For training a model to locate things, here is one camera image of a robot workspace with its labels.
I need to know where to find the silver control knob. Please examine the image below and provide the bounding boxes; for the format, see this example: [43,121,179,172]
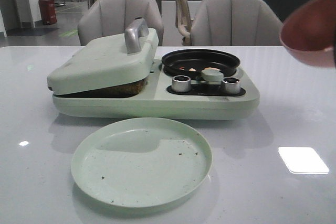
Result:
[220,77,241,94]
[171,75,191,93]

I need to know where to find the grey upholstered chair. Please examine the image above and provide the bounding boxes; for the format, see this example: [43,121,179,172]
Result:
[191,0,282,46]
[77,0,164,46]

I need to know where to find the light green round plate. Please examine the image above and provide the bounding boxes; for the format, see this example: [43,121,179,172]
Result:
[71,118,212,208]

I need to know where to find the green breakfast maker lid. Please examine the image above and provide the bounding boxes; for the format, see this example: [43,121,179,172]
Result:
[47,18,159,95]

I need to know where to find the green breakfast maker base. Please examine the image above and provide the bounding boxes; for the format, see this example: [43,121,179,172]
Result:
[52,59,260,120]

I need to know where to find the pink bowl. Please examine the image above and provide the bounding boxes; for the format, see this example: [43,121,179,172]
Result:
[279,0,335,68]

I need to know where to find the right grey upholstered chair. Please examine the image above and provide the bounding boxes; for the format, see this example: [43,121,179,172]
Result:
[191,0,282,46]

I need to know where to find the bread slice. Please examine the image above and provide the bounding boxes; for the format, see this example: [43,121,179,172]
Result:
[61,78,146,98]

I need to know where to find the beige plastic chair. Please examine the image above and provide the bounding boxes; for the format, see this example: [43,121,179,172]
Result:
[175,0,192,46]

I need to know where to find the left grey upholstered chair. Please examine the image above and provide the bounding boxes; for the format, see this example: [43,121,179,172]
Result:
[77,0,164,46]

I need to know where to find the left silver control knob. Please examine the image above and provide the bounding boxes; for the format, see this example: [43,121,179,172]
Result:
[171,75,191,93]

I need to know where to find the black round frying pan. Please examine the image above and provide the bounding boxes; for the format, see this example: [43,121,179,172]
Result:
[161,49,240,80]

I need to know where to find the shrimp with red tail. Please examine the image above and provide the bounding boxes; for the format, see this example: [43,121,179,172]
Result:
[203,67,220,71]

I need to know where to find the red trash bin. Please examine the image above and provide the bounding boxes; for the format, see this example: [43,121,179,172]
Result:
[38,0,57,25]

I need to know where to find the right silver control knob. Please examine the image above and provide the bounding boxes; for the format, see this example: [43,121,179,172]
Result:
[220,77,241,94]

